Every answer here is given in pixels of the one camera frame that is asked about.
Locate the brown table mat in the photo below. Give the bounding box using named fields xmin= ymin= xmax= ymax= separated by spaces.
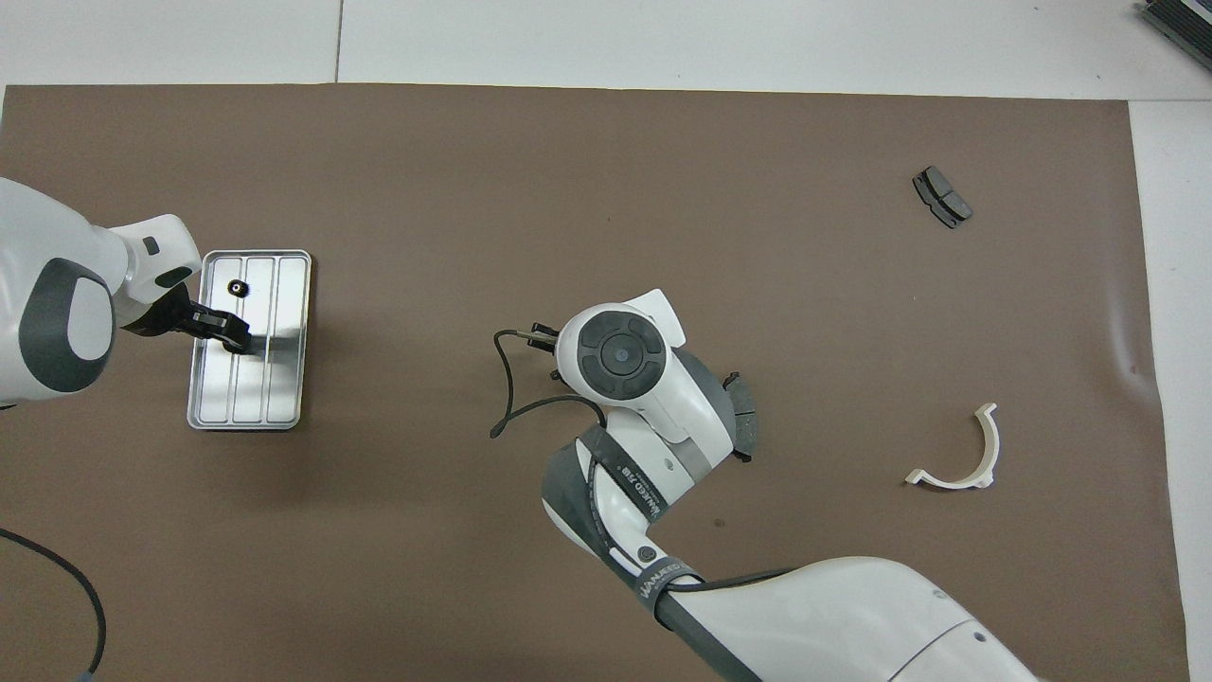
xmin=0 ymin=83 xmax=1192 ymax=682

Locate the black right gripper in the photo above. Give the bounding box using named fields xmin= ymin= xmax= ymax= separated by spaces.
xmin=526 ymin=322 xmax=567 ymax=386

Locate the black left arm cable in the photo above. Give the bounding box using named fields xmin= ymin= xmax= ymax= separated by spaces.
xmin=0 ymin=529 xmax=107 ymax=678

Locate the black ribbed device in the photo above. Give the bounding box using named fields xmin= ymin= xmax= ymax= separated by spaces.
xmin=1141 ymin=0 xmax=1212 ymax=72

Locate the silver metal tray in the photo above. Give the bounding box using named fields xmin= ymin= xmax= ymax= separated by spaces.
xmin=187 ymin=249 xmax=313 ymax=432

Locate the short dark grey brake pad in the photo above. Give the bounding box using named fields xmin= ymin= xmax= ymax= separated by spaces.
xmin=912 ymin=166 xmax=973 ymax=230

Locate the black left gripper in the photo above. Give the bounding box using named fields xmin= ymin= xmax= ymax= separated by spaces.
xmin=121 ymin=284 xmax=255 ymax=357

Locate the white curved plastic bracket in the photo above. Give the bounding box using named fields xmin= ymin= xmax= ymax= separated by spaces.
xmin=905 ymin=403 xmax=1001 ymax=491

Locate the long dark grey brake pad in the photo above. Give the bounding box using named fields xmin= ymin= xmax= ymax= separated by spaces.
xmin=722 ymin=371 xmax=761 ymax=464

